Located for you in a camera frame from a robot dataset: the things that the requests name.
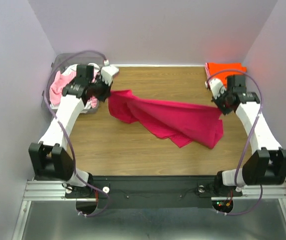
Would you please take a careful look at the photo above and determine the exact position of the magenta t shirt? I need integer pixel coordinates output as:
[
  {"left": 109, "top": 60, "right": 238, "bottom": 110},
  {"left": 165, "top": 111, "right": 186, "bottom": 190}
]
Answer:
[{"left": 108, "top": 90, "right": 224, "bottom": 149}]

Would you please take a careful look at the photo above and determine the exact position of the folded orange t shirt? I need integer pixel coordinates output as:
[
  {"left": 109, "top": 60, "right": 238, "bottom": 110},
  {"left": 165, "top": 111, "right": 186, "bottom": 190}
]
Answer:
[{"left": 209, "top": 62, "right": 247, "bottom": 87}]

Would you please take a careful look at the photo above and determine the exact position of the folded pink t shirt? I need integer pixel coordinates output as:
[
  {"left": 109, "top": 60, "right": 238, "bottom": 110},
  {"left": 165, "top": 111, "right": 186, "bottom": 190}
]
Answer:
[{"left": 205, "top": 62, "right": 211, "bottom": 78}]

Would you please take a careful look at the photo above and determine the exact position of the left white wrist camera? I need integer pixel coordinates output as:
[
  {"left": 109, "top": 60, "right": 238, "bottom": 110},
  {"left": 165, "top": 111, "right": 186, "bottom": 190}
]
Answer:
[{"left": 100, "top": 60, "right": 119, "bottom": 87}]

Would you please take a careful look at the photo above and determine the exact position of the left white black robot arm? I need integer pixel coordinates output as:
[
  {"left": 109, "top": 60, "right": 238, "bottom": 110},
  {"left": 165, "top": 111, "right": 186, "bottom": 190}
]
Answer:
[{"left": 28, "top": 61, "right": 119, "bottom": 197}]

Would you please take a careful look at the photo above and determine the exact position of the white t shirt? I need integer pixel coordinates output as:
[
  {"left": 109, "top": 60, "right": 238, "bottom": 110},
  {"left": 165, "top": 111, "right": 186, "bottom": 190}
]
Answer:
[{"left": 50, "top": 64, "right": 99, "bottom": 113}]

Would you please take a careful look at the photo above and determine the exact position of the small circuit board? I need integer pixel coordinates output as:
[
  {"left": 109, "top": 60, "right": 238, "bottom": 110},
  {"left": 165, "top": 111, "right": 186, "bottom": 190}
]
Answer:
[{"left": 216, "top": 200, "right": 233, "bottom": 211}]

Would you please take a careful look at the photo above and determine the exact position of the clear plastic bin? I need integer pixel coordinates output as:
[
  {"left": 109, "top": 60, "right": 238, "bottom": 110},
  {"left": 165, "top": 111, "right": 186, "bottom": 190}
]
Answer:
[{"left": 41, "top": 50, "right": 107, "bottom": 112}]

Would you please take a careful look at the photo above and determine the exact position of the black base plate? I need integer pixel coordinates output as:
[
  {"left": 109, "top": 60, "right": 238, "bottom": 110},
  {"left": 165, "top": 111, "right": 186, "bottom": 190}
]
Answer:
[{"left": 34, "top": 175, "right": 243, "bottom": 210}]

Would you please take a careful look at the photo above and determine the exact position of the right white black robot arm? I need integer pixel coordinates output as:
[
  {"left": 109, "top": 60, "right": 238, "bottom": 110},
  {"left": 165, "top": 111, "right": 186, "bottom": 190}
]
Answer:
[{"left": 207, "top": 73, "right": 286, "bottom": 195}]

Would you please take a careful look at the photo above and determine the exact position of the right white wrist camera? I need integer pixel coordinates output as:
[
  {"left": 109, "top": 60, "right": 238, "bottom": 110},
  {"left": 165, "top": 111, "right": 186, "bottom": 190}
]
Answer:
[{"left": 205, "top": 78, "right": 227, "bottom": 99}]

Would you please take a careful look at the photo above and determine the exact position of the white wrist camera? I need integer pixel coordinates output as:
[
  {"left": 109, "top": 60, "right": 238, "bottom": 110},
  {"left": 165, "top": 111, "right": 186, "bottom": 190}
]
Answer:
[
  {"left": 205, "top": 78, "right": 227, "bottom": 99},
  {"left": 100, "top": 60, "right": 119, "bottom": 87}
]

